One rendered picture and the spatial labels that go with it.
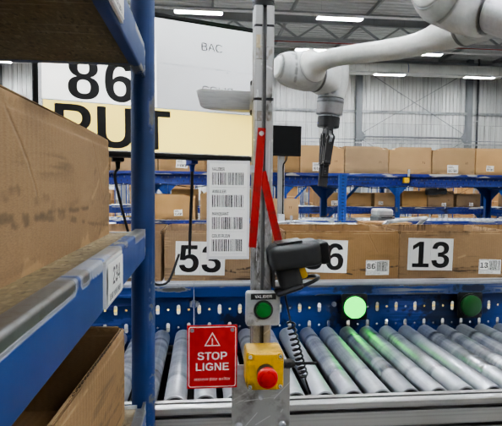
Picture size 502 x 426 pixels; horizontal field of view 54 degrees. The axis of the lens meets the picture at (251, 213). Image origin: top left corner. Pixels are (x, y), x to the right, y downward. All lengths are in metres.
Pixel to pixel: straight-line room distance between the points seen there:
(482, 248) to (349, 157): 4.65
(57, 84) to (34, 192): 0.72
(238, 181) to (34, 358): 0.80
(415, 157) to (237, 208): 5.80
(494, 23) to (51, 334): 1.06
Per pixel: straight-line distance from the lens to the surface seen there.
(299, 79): 1.56
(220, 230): 0.98
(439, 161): 6.84
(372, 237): 1.68
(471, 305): 1.77
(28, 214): 0.30
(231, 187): 0.97
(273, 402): 1.07
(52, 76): 1.02
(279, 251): 0.93
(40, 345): 0.21
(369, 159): 6.47
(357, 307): 1.62
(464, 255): 1.82
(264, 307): 0.98
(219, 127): 1.08
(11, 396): 0.19
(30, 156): 0.31
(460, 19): 1.19
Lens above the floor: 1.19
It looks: 3 degrees down
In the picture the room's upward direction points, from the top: 1 degrees clockwise
